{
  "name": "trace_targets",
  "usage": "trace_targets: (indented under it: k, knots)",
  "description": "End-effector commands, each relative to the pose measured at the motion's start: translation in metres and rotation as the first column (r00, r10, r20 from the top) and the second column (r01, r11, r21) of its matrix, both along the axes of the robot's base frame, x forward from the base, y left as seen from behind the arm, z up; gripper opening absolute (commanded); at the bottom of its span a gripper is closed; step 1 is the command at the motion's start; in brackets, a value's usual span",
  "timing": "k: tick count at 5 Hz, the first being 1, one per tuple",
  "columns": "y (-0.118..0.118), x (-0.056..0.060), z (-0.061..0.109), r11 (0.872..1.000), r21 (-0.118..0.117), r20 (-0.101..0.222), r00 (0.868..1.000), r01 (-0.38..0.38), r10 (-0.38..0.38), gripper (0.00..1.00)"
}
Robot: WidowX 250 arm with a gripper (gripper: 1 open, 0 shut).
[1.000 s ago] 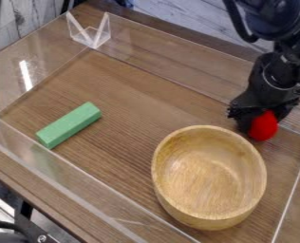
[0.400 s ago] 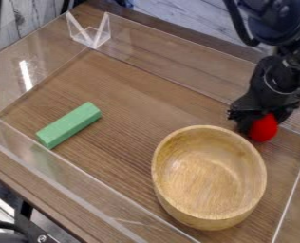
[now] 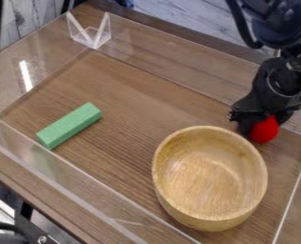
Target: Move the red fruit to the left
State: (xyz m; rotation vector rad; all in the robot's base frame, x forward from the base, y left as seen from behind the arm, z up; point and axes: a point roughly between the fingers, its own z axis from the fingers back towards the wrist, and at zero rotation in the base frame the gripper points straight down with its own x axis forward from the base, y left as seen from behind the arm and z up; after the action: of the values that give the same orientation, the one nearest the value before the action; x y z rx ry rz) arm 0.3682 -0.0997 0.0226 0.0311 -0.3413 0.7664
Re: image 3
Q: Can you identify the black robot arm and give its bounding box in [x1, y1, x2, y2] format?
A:
[226, 0, 301, 135]

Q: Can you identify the red plush strawberry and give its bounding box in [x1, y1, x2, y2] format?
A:
[250, 114, 279, 143]

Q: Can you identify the green rectangular block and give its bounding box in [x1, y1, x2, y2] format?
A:
[36, 102, 102, 150]

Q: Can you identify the clear acrylic corner bracket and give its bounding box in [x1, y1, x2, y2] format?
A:
[66, 12, 111, 50]

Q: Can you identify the wooden bowl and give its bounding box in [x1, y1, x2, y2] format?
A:
[151, 126, 267, 232]

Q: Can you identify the black table leg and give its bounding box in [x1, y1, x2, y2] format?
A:
[14, 201, 59, 244]

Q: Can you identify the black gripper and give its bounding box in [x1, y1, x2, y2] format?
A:
[230, 89, 301, 135]

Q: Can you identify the clear acrylic tray wall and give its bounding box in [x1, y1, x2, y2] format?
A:
[0, 119, 201, 244]

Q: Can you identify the black cable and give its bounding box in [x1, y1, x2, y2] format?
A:
[0, 218, 20, 236]

